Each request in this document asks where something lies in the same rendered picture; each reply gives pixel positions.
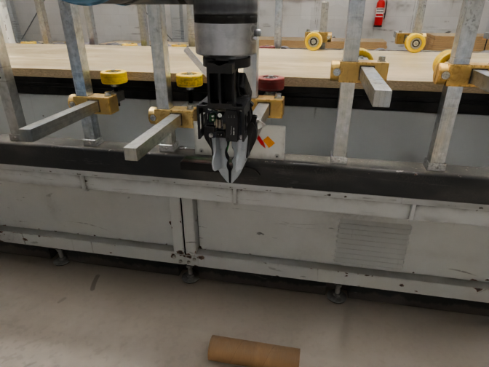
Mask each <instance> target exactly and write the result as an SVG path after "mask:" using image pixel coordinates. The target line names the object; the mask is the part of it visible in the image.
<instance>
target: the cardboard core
mask: <svg viewBox="0 0 489 367"><path fill-rule="evenodd" d="M300 351H301V349H298V348H294V347H285V346H280V345H275V344H267V343H261V342H253V341H248V340H243V339H234V338H229V337H224V336H216V335H212V336H211V339H210V343H209V347H208V354H207V357H208V360H212V361H216V362H221V363H229V364H234V365H238V366H246V367H299V362H300Z"/></svg>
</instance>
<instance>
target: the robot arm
mask: <svg viewBox="0 0 489 367"><path fill-rule="evenodd" d="M62 1H65V2H68V3H70V4H76V5H81V6H93V5H98V4H117V5H121V6H128V5H131V4H193V5H194V33H195V46H196V54H198V55H202V56H203V66H204V67H207V97H206V98H204V99H203V100H202V101H201V102H200V103H198V104H197V105H196V111H197V125H198V139H201V137H202V136H204V138H205V140H206V141H207V142H208V144H209V146H210V148H211V149H212V169H213V170H214V171H216V170H219V172H220V174H221V175H222V176H223V178H224V179H225V180H226V181H227V183H233V182H234V181H235V180H236V179H237V178H238V177H239V175H240V173H241V172H242V169H243V167H244V166H245V163H246V161H247V158H248V157H249V154H250V152H251V150H252V148H253V146H254V143H255V141H256V138H257V135H258V125H257V117H258V115H254V114H253V110H252V107H253V105H254V103H253V102H252V101H251V98H252V90H251V88H250V84H249V82H248V79H247V76H246V73H241V72H238V68H246V67H249V66H250V58H251V57H250V56H251V55H254V54H255V53H256V52H257V37H256V36H261V29H256V27H257V26H258V23H257V22H258V15H257V13H258V0H62ZM203 112H204V117H203ZM200 114H201V124H202V128H201V129H200V116H199V115H200ZM229 141H231V146H232V149H233V150H234V157H233V159H232V164H233V167H232V169H231V168H230V166H229V163H228V161H229V155H228V152H227V147H228V145H229Z"/></svg>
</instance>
